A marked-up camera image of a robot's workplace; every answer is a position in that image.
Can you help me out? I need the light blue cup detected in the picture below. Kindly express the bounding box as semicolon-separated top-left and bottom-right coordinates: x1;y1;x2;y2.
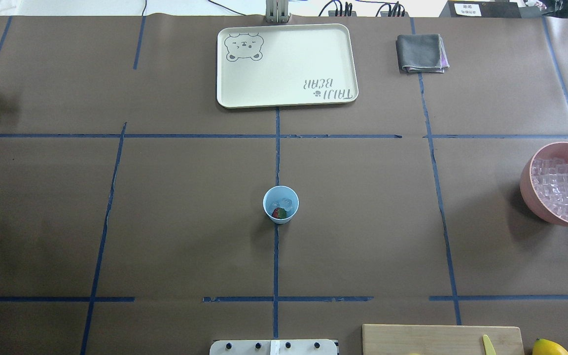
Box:
262;185;300;224

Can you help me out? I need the small strawberry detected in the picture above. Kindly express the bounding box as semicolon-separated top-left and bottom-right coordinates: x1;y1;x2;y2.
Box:
271;207;288;219

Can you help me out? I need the ice cubes pile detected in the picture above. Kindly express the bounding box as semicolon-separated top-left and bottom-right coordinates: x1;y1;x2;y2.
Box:
530;157;568;221

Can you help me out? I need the cream bear tray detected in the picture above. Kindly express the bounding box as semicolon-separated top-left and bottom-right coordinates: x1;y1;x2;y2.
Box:
216;23;359;108

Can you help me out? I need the wooden cutting board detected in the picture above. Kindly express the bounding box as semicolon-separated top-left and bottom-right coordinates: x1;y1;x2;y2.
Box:
361;324;525;355

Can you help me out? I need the grey folded cloth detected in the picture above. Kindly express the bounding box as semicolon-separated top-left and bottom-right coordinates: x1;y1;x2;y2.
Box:
396;34;450;73

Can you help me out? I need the black box white label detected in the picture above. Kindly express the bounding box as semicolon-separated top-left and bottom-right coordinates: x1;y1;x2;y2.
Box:
439;0;522;19

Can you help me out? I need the pink bowl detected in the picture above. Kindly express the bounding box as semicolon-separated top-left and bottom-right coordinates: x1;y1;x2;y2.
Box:
519;142;568;227

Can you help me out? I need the yellow lemon far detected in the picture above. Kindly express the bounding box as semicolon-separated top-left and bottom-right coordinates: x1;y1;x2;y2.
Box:
532;338;568;355

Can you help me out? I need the aluminium frame post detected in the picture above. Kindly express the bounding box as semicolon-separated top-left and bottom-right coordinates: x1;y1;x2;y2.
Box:
265;0;290;23

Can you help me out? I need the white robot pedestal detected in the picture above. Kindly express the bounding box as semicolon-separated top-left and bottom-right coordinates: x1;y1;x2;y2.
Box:
209;339;340;355

